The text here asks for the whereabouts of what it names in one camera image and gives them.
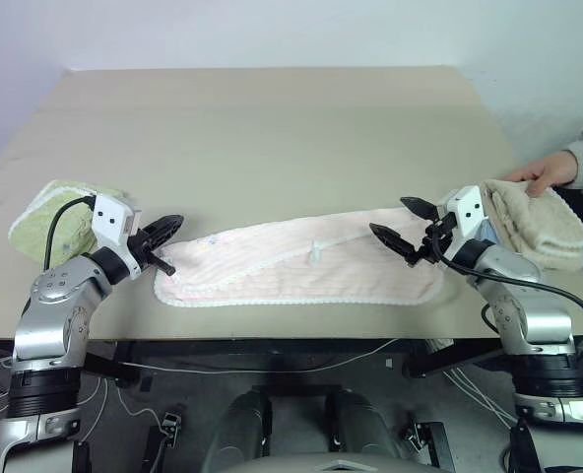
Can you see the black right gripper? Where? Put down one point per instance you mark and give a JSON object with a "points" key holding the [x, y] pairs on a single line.
{"points": [[432, 244]]}

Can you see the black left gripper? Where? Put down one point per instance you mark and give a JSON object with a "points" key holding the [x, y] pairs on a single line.
{"points": [[143, 244]]}

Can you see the pink towel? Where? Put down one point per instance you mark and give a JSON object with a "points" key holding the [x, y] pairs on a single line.
{"points": [[311, 276]]}

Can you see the beige towel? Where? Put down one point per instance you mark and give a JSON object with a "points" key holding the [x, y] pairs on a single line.
{"points": [[547, 222]]}

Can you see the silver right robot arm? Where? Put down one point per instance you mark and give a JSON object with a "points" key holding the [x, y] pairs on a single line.
{"points": [[533, 320]]}

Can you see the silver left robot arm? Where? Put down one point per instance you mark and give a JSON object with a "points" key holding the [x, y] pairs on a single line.
{"points": [[50, 315]]}

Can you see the blue folded towel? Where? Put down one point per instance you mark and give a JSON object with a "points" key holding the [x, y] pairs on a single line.
{"points": [[491, 232]]}

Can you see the green folded towel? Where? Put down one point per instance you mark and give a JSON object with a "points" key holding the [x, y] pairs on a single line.
{"points": [[40, 222]]}

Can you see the person's bare hand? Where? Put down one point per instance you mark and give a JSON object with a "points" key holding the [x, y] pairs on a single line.
{"points": [[555, 170]]}

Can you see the dark rounded robot leg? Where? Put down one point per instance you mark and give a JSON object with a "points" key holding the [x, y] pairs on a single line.
{"points": [[360, 421], [242, 424]]}

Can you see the grey robot torso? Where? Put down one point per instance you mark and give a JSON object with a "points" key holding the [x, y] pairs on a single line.
{"points": [[331, 465]]}

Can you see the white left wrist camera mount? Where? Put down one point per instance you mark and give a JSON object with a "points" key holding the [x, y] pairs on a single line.
{"points": [[109, 219]]}

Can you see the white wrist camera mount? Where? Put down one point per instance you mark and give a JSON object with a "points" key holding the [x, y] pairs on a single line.
{"points": [[469, 209], [109, 219]]}

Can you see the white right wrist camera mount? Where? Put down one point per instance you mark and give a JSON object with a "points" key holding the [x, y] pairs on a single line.
{"points": [[469, 209]]}

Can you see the black table frame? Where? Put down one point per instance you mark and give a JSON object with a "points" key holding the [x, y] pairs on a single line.
{"points": [[281, 350]]}

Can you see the black floor bracket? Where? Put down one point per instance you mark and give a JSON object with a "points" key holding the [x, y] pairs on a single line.
{"points": [[168, 426], [427, 438]]}

